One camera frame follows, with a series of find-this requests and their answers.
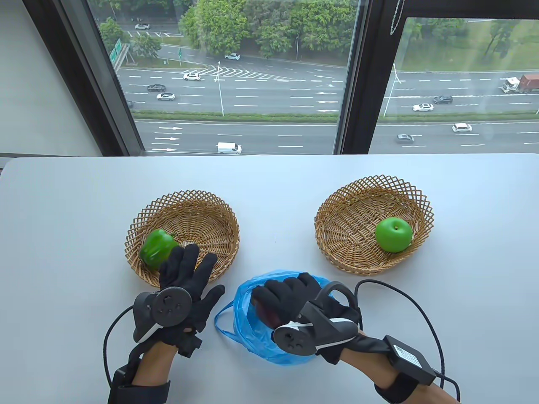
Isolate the person's left hand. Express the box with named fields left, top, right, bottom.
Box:
left=158, top=243, right=226, bottom=356

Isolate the person's right hand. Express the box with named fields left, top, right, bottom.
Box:
left=252, top=273, right=363, bottom=364

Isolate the dark purple toy fruit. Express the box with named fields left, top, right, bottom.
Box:
left=253, top=301, right=280, bottom=327

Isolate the green toy bell pepper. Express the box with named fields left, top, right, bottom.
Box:
left=139, top=229, right=180, bottom=272

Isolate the blue plastic bag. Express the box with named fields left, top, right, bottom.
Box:
left=214, top=269, right=337, bottom=367

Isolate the green toy apple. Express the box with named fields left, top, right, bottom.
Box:
left=375, top=217, right=413, bottom=253

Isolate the person's left forearm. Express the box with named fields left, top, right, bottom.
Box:
left=107, top=341, right=177, bottom=404

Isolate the person's right forearm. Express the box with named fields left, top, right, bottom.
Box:
left=339, top=332, right=459, bottom=404

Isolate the black round hand tracker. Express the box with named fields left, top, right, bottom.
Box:
left=272, top=282, right=363, bottom=355
left=133, top=287, right=193, bottom=343

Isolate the round wicker basket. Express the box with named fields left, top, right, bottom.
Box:
left=314, top=175, right=434, bottom=276
left=125, top=189, right=240, bottom=290

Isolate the black wrist camera unit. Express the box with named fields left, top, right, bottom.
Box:
left=107, top=366, right=171, bottom=404
left=375, top=335, right=438, bottom=404

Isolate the black window frame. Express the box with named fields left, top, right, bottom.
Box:
left=23, top=0, right=539, bottom=156

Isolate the white bead chain cord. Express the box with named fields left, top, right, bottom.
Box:
left=390, top=0, right=405, bottom=36

